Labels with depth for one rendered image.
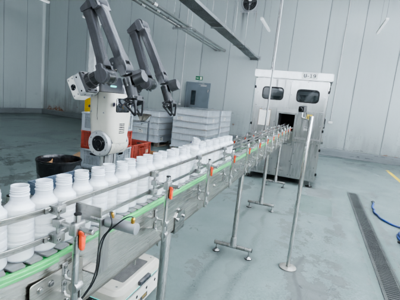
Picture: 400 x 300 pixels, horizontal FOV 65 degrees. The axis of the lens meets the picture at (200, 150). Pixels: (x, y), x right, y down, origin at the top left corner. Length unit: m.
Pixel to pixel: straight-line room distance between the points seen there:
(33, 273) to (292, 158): 5.68
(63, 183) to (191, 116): 7.51
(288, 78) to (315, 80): 0.47
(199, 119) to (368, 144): 6.06
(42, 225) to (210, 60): 11.85
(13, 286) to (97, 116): 1.34
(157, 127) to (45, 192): 8.07
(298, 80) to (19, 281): 5.79
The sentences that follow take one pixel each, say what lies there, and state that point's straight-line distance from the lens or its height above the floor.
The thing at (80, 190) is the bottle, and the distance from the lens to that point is 0.88.
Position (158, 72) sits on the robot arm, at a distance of 2.11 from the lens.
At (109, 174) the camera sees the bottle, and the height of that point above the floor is 1.14.
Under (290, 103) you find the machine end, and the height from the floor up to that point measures 1.51.
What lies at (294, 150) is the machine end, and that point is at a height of 0.66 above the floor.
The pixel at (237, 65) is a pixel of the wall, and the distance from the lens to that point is 12.13.
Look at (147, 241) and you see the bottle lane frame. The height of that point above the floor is 0.86.
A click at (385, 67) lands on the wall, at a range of 11.88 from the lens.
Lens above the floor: 1.38
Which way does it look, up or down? 9 degrees down
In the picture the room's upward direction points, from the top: 6 degrees clockwise
